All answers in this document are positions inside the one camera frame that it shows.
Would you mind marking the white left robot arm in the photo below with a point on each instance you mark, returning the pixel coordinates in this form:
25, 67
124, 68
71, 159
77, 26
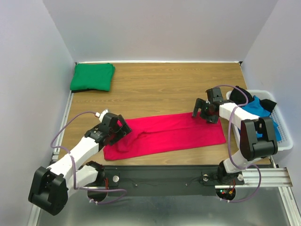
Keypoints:
52, 186

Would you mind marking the pink red t shirt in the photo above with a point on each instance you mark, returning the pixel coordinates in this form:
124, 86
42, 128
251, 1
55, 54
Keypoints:
164, 133

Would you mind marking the black t shirt in basket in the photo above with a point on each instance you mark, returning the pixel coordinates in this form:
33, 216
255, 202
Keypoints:
241, 96

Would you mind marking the aluminium frame rail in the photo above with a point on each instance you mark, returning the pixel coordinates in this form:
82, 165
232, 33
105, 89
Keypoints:
279, 177
35, 211

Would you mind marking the blue t shirt in basket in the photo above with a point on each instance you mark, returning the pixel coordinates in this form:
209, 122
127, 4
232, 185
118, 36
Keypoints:
265, 114

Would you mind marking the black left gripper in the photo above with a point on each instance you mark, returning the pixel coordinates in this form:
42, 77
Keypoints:
124, 130

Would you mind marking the folded green t shirt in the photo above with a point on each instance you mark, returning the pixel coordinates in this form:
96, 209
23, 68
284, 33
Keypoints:
92, 77

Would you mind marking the aluminium frame rail left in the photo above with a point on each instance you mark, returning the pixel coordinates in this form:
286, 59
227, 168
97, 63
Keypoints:
35, 211

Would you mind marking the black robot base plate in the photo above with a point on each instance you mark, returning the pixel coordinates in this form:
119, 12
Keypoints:
166, 180

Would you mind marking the white plastic laundry basket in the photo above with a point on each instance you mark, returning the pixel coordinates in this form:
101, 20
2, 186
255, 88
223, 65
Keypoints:
285, 144

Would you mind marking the aluminium frame rail right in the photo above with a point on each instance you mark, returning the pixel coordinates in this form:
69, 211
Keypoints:
279, 177

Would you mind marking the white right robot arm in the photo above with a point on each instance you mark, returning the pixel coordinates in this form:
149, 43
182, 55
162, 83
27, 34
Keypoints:
257, 134

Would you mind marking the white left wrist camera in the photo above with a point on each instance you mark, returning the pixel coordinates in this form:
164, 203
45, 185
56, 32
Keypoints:
101, 115

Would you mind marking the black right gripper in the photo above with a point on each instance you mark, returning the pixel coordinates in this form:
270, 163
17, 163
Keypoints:
202, 109

